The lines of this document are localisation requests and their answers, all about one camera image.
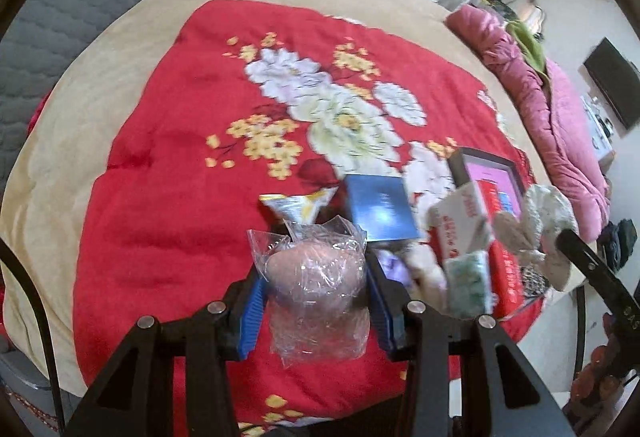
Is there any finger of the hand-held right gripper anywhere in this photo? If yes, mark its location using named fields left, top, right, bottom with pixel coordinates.
left=556, top=228, right=640, bottom=368

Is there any white plush toy purple satin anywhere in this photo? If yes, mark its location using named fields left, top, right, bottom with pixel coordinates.
left=375, top=242, right=448, bottom=313

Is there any blue box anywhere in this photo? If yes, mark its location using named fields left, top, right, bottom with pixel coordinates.
left=345, top=174, right=421, bottom=243

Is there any pink sponge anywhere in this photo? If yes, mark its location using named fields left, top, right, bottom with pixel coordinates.
left=247, top=214, right=373, bottom=370

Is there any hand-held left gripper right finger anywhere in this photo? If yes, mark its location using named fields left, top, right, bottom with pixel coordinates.
left=362, top=252, right=576, bottom=437

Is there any beige bed sheet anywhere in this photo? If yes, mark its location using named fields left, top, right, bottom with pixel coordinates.
left=0, top=0, right=581, bottom=398

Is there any red floral blanket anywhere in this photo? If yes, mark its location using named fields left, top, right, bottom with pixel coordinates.
left=72, top=0, right=548, bottom=437

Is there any green cloth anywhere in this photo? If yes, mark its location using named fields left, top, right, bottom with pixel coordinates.
left=505, top=20, right=548, bottom=73

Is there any black cable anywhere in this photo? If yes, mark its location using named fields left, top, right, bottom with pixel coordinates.
left=0, top=237, right=68, bottom=433

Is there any yellow white snack packet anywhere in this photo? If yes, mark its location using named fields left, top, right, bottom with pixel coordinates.
left=259, top=187, right=341, bottom=225

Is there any green white small packet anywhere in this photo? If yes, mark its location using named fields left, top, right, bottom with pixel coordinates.
left=445, top=249, right=493, bottom=318

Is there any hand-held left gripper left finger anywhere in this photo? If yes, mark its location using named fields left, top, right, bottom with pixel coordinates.
left=65, top=264, right=268, bottom=437

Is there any dark bag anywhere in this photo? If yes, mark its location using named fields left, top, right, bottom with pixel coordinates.
left=600, top=219, right=638, bottom=268

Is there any black television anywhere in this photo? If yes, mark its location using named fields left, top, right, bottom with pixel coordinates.
left=582, top=37, right=640, bottom=130

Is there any pink quilt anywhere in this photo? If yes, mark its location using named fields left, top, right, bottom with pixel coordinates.
left=445, top=4, right=613, bottom=243

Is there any white box red label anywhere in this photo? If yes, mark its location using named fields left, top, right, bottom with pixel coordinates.
left=427, top=182, right=496, bottom=263

